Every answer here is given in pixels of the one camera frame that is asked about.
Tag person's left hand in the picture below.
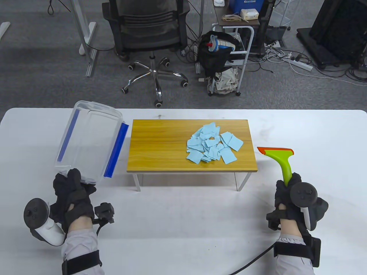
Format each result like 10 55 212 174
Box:
49 168 97 233

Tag person's right hand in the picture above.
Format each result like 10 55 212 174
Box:
275 172 305 228

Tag green orange scraper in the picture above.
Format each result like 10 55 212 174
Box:
257 147 294 186

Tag clear plastic storage box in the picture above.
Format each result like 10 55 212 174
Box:
54 100 129 184

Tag pile of blue paper scraps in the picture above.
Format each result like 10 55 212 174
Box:
186 122 244 165

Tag wooden tabletop organizer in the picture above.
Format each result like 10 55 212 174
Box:
127 119 258 192

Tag person's right forearm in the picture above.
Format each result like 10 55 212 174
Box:
272 218 321 275

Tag person's left forearm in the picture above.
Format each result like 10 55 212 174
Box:
61 215 103 275

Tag white tissue box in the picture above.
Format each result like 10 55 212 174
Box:
240 9 259 21

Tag black white right controller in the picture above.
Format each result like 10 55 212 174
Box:
290 182 329 231

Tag black white controller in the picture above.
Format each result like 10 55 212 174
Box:
290 182 329 231
24 198 66 247

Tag black white left controller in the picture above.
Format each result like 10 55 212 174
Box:
24 198 66 247

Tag beige patterned bag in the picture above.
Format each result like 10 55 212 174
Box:
214 67 238 93

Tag white power strip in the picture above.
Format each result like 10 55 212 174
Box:
289 59 313 72

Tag black bag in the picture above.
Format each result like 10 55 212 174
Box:
198 31 243 79

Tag white desk leg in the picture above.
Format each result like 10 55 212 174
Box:
70 0 97 78

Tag white rolling cart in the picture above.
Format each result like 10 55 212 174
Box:
208 0 261 97

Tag blue water bottle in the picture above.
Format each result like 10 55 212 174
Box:
210 35 235 53

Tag black equipment stand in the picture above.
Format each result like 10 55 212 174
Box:
297 0 367 70

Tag beige gloves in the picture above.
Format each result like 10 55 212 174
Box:
222 14 248 23

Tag black office chair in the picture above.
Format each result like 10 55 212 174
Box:
102 0 191 108

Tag blue recycling bin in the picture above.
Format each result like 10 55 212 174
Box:
229 0 265 15

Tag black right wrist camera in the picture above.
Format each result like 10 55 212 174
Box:
266 211 284 231

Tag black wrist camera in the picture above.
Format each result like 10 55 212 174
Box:
94 203 115 224
266 211 284 231

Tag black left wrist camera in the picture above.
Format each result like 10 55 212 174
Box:
94 203 115 224

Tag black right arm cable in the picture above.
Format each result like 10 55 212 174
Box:
228 243 277 275

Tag bundle of floor cables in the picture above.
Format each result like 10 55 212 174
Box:
258 40 367 86

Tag grey desk post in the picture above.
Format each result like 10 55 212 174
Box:
196 0 204 74

